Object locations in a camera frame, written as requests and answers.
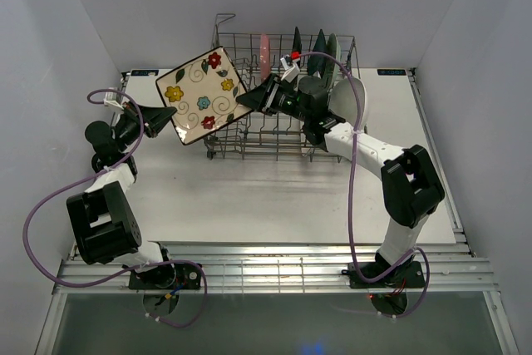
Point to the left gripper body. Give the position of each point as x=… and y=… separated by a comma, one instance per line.
x=132, y=122

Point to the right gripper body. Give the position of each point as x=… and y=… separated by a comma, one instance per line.
x=280, y=100

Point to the black floral square plate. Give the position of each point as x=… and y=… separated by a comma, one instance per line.
x=296, y=51

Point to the teal square plate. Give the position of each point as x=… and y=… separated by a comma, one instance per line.
x=317, y=63

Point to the pink dotted round plate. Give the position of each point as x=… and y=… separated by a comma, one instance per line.
x=264, y=57

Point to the cream square flower plate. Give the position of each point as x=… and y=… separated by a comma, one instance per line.
x=203, y=91

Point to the white oval plate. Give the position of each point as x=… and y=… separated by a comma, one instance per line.
x=344, y=101

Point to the green round flower plate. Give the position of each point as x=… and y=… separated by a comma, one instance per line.
x=332, y=68

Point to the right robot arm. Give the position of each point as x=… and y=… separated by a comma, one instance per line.
x=411, y=188

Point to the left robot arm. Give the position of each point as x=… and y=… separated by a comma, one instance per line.
x=103, y=223

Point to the blue label right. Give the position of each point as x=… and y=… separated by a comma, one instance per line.
x=391, y=72

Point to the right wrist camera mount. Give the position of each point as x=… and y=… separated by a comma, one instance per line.
x=290, y=66

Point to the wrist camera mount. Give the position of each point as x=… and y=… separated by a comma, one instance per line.
x=112, y=99
x=290, y=66

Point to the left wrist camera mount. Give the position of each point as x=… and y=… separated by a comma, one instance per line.
x=112, y=99

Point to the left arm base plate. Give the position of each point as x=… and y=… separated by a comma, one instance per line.
x=168, y=277

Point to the aluminium table frame rail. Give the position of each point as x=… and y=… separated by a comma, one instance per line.
x=308, y=268

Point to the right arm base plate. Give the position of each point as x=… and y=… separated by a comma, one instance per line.
x=404, y=276

